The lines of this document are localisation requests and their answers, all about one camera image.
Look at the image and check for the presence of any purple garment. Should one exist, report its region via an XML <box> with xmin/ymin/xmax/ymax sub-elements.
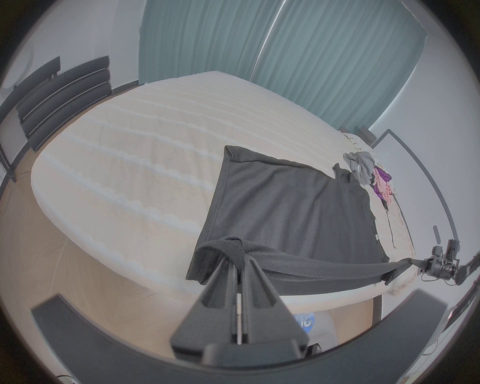
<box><xmin>373</xmin><ymin>167</ymin><xmax>400</xmax><ymax>250</ymax></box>

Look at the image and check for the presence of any black dressing table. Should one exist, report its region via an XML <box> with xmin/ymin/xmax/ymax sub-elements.
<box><xmin>0</xmin><ymin>56</ymin><xmax>62</xmax><ymax>183</ymax></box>

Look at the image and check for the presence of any white printed pillow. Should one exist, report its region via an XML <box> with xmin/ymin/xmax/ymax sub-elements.
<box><xmin>339</xmin><ymin>131</ymin><xmax>366</xmax><ymax>151</ymax></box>

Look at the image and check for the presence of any black T-shirt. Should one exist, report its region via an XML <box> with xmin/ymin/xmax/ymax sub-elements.
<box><xmin>185</xmin><ymin>145</ymin><xmax>413</xmax><ymax>297</ymax></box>

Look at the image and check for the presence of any black chest of drawers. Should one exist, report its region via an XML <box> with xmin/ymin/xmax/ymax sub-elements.
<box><xmin>17</xmin><ymin>56</ymin><xmax>113</xmax><ymax>152</ymax></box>

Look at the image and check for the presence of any blue-green curtain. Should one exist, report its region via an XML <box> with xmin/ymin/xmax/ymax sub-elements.
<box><xmin>249</xmin><ymin>0</ymin><xmax>429</xmax><ymax>130</ymax></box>
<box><xmin>138</xmin><ymin>0</ymin><xmax>284</xmax><ymax>85</ymax></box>

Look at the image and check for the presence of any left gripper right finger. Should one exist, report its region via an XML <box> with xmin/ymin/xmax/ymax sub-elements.
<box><xmin>240</xmin><ymin>256</ymin><xmax>310</xmax><ymax>349</ymax></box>

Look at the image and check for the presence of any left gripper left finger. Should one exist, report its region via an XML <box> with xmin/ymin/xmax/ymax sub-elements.
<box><xmin>169</xmin><ymin>258</ymin><xmax>239</xmax><ymax>356</ymax></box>

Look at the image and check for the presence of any grey bedside table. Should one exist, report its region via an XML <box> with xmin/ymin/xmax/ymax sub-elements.
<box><xmin>356</xmin><ymin>125</ymin><xmax>378</xmax><ymax>146</ymax></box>

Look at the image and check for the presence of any round white-framed mirror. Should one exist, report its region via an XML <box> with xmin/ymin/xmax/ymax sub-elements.
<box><xmin>0</xmin><ymin>43</ymin><xmax>35</xmax><ymax>91</ymax></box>

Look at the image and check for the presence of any pink garment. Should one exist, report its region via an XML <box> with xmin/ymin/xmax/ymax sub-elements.
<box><xmin>375</xmin><ymin>174</ymin><xmax>394</xmax><ymax>205</ymax></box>

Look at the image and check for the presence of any bed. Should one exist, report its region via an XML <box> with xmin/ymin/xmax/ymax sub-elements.
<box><xmin>30</xmin><ymin>70</ymin><xmax>460</xmax><ymax>327</ymax></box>

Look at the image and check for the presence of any grey garment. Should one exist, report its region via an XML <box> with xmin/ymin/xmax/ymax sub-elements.
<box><xmin>343</xmin><ymin>151</ymin><xmax>377</xmax><ymax>185</ymax></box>

